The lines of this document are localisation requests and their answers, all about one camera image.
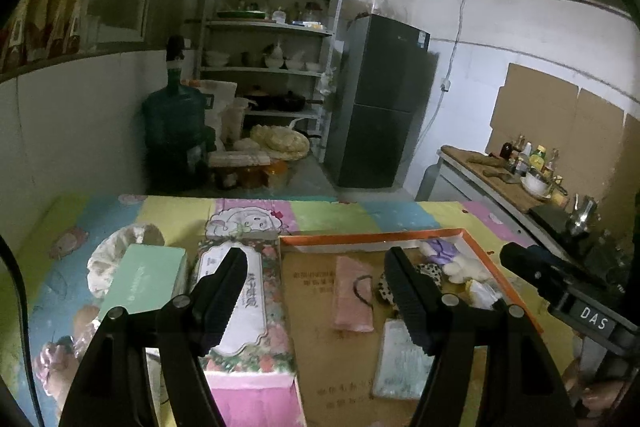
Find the pale green wet wipes pack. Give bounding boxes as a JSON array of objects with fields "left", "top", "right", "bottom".
[{"left": 372, "top": 320, "right": 434, "bottom": 401}]

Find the white purple plush toy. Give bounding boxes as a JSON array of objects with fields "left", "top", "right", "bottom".
[{"left": 419, "top": 239, "right": 491, "bottom": 284}]

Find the white floral cloth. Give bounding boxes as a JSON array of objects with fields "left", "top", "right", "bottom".
[{"left": 87, "top": 223, "right": 165, "bottom": 299}]

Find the pink cloth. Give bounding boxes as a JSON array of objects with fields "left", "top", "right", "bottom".
[{"left": 332, "top": 256, "right": 374, "bottom": 333}]

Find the person's right hand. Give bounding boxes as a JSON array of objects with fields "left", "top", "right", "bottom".
[{"left": 562, "top": 358, "right": 631, "bottom": 419}]

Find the pink bow plush toy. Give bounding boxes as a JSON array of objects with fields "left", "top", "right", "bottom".
[{"left": 32, "top": 305, "right": 100, "bottom": 410}]

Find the steel kettle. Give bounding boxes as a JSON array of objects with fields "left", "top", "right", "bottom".
[{"left": 565, "top": 194, "right": 599, "bottom": 237}]

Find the white bowl on counter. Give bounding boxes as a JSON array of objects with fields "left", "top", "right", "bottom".
[{"left": 521, "top": 169, "right": 550, "bottom": 199}]

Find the mint green rectangular box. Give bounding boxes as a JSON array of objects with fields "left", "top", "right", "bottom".
[{"left": 98, "top": 244, "right": 188, "bottom": 322}]

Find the condiment bottles cluster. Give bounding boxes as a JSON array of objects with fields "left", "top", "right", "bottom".
[{"left": 499, "top": 134, "right": 563, "bottom": 186}]

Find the wooden kitchen counter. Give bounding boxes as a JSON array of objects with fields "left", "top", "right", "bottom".
[{"left": 428, "top": 145, "right": 578, "bottom": 260}]

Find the floral tissue pack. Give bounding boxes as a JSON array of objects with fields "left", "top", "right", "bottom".
[{"left": 192, "top": 233, "right": 295, "bottom": 383}]

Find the colourful patchwork cartoon mat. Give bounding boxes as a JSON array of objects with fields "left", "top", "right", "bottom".
[{"left": 1, "top": 195, "right": 577, "bottom": 426}]

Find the orange-rimmed cardboard box tray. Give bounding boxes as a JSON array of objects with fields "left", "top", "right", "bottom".
[{"left": 279, "top": 229, "right": 525, "bottom": 426}]

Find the green water jug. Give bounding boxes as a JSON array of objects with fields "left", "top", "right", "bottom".
[{"left": 142, "top": 70, "right": 217, "bottom": 195}]

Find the white flat package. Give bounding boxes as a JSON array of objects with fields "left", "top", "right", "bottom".
[{"left": 207, "top": 150, "right": 271, "bottom": 168}]

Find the dark green refrigerator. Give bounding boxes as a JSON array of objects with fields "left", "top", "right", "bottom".
[{"left": 324, "top": 14, "right": 433, "bottom": 188}]

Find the yellow round bread stack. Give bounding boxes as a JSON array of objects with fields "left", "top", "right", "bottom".
[{"left": 250, "top": 124, "right": 310, "bottom": 161}]

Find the grey metal shelving unit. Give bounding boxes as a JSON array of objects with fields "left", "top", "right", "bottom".
[{"left": 195, "top": 0, "right": 344, "bottom": 158}]

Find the brown cardboard wall sheet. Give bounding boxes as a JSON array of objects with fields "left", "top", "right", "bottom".
[{"left": 486, "top": 63, "right": 639, "bottom": 236}]

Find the black cable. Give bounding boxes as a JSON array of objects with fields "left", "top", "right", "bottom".
[{"left": 0, "top": 233, "right": 47, "bottom": 427}]

